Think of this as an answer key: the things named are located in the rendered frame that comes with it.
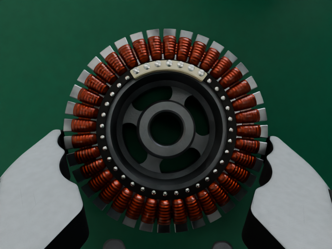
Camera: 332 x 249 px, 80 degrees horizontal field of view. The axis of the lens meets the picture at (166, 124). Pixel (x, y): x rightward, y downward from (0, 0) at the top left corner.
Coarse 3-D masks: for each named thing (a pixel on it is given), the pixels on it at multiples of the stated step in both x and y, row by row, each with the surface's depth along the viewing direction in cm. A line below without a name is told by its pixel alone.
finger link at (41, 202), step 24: (48, 144) 10; (24, 168) 8; (48, 168) 8; (0, 192) 7; (24, 192) 7; (48, 192) 7; (72, 192) 7; (0, 216) 6; (24, 216) 6; (48, 216) 6; (72, 216) 6; (0, 240) 6; (24, 240) 6; (48, 240) 6; (72, 240) 7
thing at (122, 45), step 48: (144, 48) 11; (192, 48) 11; (96, 96) 10; (192, 96) 13; (240, 96) 11; (96, 144) 11; (144, 144) 11; (192, 144) 13; (240, 144) 11; (96, 192) 10; (144, 192) 11; (192, 192) 11; (240, 192) 11
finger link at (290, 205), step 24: (264, 168) 10; (288, 168) 9; (312, 168) 9; (264, 192) 8; (288, 192) 8; (312, 192) 8; (264, 216) 7; (288, 216) 7; (312, 216) 7; (264, 240) 6; (288, 240) 6; (312, 240) 6
